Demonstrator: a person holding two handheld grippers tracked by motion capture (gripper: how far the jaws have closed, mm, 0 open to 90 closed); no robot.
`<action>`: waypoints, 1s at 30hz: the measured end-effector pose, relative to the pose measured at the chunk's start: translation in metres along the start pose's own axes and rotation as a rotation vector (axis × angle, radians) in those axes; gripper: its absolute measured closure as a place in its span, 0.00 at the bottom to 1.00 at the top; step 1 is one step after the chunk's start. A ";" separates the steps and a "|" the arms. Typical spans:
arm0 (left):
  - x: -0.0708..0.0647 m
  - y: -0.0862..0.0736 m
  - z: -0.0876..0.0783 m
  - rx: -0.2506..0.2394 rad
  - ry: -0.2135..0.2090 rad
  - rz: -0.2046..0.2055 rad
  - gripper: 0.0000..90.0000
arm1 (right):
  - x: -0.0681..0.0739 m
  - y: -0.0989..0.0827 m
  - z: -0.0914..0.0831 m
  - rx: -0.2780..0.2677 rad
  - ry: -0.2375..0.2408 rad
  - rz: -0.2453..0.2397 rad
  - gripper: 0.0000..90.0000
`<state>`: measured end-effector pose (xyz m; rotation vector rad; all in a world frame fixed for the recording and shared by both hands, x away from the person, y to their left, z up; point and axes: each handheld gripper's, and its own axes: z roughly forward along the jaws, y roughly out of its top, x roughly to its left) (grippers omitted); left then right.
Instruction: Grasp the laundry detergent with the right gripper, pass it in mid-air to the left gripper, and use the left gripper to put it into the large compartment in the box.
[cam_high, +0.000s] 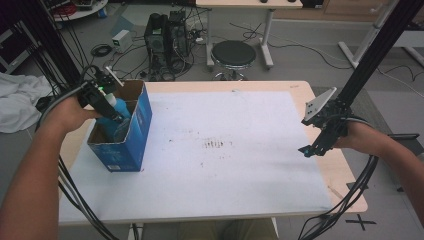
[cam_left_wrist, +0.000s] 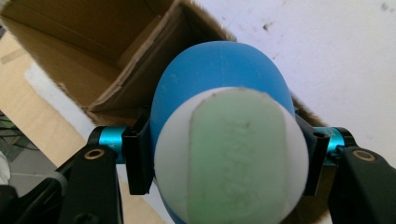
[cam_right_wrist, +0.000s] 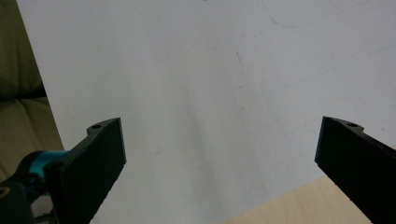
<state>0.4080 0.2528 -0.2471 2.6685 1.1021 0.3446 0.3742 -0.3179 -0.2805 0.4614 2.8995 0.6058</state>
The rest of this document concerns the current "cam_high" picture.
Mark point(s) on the blue cardboard box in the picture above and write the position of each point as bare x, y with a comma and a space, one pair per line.
133, 150

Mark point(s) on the white cloth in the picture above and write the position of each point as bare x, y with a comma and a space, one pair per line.
20, 100

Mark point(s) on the black round stool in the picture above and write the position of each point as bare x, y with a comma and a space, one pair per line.
233, 53

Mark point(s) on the black flat device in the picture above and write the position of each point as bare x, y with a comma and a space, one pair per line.
403, 136

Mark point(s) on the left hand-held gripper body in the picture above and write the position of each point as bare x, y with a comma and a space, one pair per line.
96, 86

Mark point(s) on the black computer tower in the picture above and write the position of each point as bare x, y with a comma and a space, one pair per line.
156, 43
178, 33

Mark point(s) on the white table mat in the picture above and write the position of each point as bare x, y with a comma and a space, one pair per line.
206, 186

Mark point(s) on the small white box device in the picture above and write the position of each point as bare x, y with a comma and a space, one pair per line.
121, 41

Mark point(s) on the person's left hand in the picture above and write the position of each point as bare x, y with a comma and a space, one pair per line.
66, 115

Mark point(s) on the white desk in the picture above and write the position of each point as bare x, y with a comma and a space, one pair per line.
246, 3

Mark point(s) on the black tape strip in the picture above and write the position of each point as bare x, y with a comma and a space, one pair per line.
352, 185

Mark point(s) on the person's right hand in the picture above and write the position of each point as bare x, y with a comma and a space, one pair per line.
361, 138

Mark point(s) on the round white table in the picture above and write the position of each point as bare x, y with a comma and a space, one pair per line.
83, 13

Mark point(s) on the white table leg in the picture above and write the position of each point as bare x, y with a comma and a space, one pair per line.
273, 228

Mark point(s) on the thin wooden stick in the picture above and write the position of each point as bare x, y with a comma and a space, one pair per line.
335, 192

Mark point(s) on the black metal post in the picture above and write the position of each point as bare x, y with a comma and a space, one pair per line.
376, 50
63, 66

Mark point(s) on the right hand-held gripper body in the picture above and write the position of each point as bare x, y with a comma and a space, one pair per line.
333, 115

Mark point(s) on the white metal stand frame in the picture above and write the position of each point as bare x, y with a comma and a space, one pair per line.
366, 36

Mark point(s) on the black tape cross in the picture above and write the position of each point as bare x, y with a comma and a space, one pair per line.
360, 222

